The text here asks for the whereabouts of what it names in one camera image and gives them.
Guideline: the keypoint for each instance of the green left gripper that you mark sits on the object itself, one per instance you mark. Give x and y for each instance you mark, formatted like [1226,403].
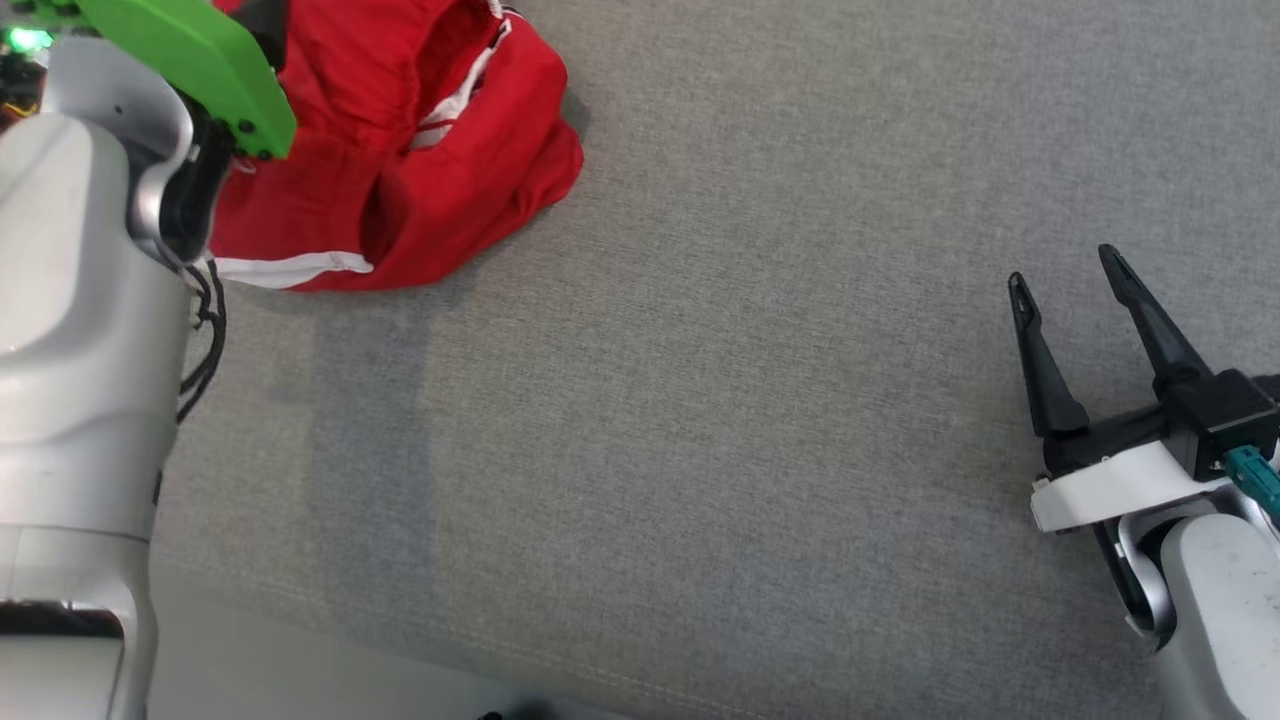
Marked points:
[200,50]

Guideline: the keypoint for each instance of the red garment with white stripes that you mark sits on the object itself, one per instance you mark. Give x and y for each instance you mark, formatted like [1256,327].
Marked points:
[450,190]

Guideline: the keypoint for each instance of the grey fabric work surface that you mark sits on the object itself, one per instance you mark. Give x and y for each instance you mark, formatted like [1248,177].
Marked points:
[720,400]

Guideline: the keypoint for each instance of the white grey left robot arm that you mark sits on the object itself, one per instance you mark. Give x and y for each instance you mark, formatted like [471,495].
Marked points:
[70,350]

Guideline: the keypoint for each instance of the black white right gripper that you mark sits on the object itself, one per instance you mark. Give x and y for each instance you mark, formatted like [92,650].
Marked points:
[1120,480]

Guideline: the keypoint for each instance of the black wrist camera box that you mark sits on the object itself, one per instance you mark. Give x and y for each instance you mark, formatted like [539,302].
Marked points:
[1225,415]

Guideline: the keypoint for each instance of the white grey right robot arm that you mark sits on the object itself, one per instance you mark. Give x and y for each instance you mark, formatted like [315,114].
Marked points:
[1220,600]

